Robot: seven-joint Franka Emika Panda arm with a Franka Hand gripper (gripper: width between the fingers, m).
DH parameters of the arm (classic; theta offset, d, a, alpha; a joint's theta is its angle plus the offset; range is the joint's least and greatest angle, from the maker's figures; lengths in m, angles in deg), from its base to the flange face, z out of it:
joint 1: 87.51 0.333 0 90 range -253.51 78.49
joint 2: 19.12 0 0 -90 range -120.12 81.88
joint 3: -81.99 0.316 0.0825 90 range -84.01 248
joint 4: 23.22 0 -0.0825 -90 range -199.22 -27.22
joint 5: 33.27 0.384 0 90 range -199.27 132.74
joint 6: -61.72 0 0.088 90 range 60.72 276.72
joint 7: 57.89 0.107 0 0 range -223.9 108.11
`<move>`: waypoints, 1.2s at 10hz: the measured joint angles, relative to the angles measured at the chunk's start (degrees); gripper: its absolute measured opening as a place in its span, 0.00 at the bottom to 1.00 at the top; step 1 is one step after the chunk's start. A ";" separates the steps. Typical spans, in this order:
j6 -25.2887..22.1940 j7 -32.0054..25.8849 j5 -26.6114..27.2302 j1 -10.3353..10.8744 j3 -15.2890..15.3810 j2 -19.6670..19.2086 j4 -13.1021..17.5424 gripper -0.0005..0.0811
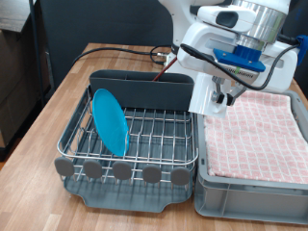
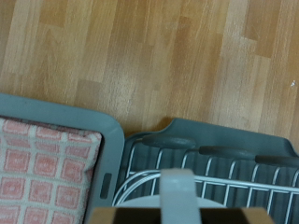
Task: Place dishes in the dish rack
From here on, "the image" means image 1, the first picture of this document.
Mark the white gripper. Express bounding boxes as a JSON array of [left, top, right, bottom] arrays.
[[177, 23, 299, 107]]

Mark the brown wooden spoon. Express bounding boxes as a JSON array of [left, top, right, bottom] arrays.
[[152, 57, 178, 82]]

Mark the blue plate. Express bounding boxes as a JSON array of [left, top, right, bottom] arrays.
[[91, 88, 131, 159]]

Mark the pink checked towel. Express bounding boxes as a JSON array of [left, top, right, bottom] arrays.
[[203, 90, 308, 185]]

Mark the dark grey cutlery holder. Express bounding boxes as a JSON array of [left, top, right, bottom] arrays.
[[89, 69, 195, 113]]

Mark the grey plastic crate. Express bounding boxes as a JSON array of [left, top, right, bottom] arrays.
[[193, 90, 308, 225]]

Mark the black vertical pole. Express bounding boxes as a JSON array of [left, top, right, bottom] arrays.
[[28, 0, 46, 109]]

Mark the brown cardboard box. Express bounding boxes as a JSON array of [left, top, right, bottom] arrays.
[[0, 29, 52, 151]]

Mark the dark wooden shelf board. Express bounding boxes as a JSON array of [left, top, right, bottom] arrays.
[[0, 0, 33, 34]]

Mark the blue cable clip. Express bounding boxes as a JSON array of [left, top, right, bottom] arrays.
[[295, 34, 308, 67]]

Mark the thick black table cable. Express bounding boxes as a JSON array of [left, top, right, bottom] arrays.
[[70, 44, 172, 66]]

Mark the grey steel wire dish rack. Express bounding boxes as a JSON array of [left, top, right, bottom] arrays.
[[53, 85, 200, 214]]

